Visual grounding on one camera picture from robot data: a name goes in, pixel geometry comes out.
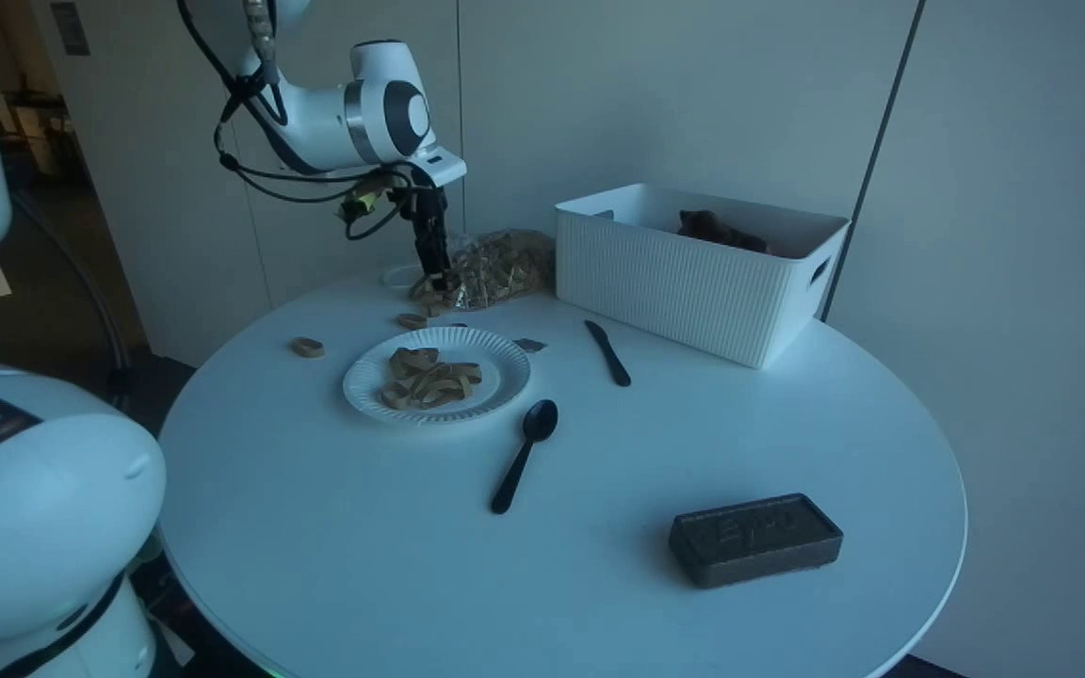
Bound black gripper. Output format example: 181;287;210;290
388;173;457;287

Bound white paper plate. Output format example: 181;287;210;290
340;321;534;431

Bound black marker pen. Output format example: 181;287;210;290
581;316;635;393

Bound black plastic spoon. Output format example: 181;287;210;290
486;397;561;518

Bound white plastic storage bin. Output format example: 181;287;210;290
549;179;850;374

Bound blurry background shelf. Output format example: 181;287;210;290
0;29;69;179

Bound black rectangular box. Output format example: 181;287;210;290
666;488;848;590

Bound dark wall sign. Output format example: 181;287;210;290
50;0;92;60

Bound black wall panel strip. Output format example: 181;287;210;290
817;0;927;321

